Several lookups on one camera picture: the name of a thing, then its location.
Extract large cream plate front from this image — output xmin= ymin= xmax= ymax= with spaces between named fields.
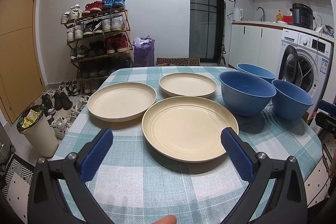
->
xmin=142 ymin=96 xmax=239 ymax=163

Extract kitchen faucet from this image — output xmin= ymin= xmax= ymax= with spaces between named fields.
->
xmin=256 ymin=6 xmax=266 ymax=22

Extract person's left hand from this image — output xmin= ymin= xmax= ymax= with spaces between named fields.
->
xmin=153 ymin=214 xmax=177 ymax=224

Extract black white patterned mat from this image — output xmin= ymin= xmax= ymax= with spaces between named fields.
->
xmin=1 ymin=155 xmax=34 ymax=223

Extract white trash bin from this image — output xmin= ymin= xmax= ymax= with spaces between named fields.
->
xmin=17 ymin=105 xmax=58 ymax=157

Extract blue bowl right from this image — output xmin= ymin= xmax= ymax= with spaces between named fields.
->
xmin=272 ymin=80 xmax=313 ymax=121

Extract large blue bowl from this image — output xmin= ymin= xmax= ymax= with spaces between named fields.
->
xmin=219 ymin=71 xmax=276 ymax=117

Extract teal checkered tablecloth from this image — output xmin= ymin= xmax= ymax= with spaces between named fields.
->
xmin=48 ymin=66 xmax=323 ymax=224

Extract wooden door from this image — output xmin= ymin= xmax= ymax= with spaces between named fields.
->
xmin=1 ymin=0 xmax=45 ymax=123

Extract blue bowl rear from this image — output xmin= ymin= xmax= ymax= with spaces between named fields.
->
xmin=237 ymin=63 xmax=276 ymax=83

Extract white washing machine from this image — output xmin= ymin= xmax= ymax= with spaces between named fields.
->
xmin=277 ymin=29 xmax=333 ymax=116

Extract white lower cabinets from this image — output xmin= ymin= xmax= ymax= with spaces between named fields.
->
xmin=228 ymin=24 xmax=282 ymax=73

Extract wooden shoe rack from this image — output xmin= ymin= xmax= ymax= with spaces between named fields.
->
xmin=61 ymin=7 xmax=134 ymax=95

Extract purple bag bin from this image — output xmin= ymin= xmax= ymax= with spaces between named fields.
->
xmin=133 ymin=35 xmax=155 ymax=67

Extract patterned cardboard box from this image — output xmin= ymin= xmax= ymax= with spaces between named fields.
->
xmin=156 ymin=57 xmax=201 ymax=66

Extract black rice cooker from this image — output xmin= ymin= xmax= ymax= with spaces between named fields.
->
xmin=290 ymin=3 xmax=314 ymax=30

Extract black framed glass door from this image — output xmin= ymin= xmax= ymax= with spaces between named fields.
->
xmin=189 ymin=0 xmax=226 ymax=63

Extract white electric kettle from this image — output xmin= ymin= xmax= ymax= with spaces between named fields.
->
xmin=233 ymin=7 xmax=244 ymax=21

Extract red sneakers on rack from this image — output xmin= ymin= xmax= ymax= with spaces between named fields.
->
xmin=82 ymin=1 xmax=103 ymax=16

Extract blue sneakers on rack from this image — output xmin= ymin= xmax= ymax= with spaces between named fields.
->
xmin=102 ymin=0 xmax=125 ymax=10

